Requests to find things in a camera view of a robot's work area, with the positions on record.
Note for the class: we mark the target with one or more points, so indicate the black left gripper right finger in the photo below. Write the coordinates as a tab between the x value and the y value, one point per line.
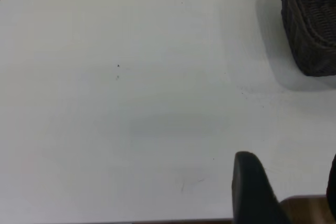
333	184

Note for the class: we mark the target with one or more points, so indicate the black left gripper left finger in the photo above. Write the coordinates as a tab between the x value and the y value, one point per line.
252	192

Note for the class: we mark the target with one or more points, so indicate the dark brown wicker basket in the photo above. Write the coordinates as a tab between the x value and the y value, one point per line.
309	19

